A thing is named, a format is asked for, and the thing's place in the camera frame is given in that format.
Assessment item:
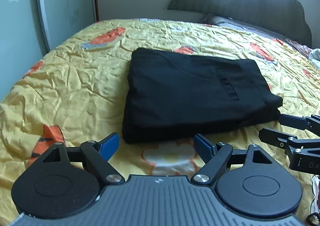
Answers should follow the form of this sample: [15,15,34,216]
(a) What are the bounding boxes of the black pants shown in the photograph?
[122,48,283,144]

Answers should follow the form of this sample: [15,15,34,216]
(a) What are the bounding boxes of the yellow floral bedspread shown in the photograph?
[1,19,319,225]

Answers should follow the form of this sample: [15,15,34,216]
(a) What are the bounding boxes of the crumpled white floral blanket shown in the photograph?
[286,39,320,70]

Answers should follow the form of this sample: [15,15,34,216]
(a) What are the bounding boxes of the dark upholstered headboard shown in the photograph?
[168,0,312,47]

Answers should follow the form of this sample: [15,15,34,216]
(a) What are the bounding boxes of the grey striped pillow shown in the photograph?
[200,14,287,41]

